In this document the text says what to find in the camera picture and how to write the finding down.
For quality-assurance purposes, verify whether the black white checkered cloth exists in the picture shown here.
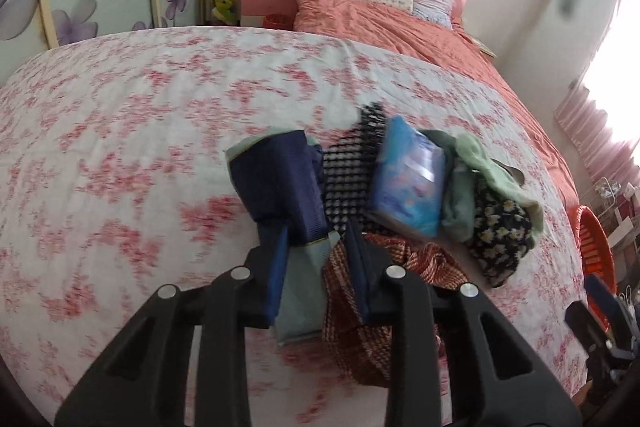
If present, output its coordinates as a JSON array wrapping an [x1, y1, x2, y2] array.
[[322, 103, 387, 234]]

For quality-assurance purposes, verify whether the pink floral tablecloth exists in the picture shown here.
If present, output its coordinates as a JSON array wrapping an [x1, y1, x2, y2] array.
[[0, 26, 592, 427]]

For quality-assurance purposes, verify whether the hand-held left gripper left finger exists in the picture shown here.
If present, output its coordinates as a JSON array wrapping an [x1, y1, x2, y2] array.
[[54, 224, 290, 427]]

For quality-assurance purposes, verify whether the pink curtain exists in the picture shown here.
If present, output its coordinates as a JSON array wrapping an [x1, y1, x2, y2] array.
[[554, 77, 640, 188]]

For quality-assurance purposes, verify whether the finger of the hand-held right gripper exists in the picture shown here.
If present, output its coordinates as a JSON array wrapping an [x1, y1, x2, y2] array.
[[589, 275, 619, 334], [565, 301, 614, 361]]

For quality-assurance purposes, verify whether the dark blue mint green cloth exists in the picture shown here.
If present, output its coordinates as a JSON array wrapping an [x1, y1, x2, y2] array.
[[225, 129, 347, 346]]

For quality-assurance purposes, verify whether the pink white nightstand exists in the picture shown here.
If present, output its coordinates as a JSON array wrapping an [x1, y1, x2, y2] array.
[[238, 0, 300, 28]]

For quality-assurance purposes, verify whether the blue tissue packet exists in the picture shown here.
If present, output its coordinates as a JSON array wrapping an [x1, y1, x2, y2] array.
[[364, 116, 447, 239]]

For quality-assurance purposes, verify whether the white wire rack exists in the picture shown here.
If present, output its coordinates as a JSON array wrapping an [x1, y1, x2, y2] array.
[[594, 176, 640, 238]]

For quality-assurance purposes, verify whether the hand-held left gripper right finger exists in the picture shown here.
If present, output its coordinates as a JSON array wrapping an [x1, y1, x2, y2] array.
[[345, 219, 584, 427]]

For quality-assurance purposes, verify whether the red plaid scrunchie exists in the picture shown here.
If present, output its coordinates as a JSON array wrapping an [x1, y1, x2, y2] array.
[[322, 233, 469, 389]]

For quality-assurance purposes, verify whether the light green cloth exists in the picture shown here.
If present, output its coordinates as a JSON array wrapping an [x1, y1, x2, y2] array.
[[425, 129, 545, 244]]

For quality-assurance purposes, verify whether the orange plastic basket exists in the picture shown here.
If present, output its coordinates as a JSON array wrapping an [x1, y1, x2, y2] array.
[[567, 204, 617, 334]]

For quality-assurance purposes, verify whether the bed with salmon duvet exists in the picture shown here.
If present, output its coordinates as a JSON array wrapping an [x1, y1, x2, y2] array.
[[292, 0, 581, 219]]

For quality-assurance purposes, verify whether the black floral scrunchie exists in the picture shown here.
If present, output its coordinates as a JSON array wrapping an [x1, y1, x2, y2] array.
[[469, 186, 535, 290]]

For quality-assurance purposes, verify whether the pink striped pillow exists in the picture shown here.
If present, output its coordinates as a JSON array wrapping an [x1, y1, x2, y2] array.
[[412, 0, 457, 29]]

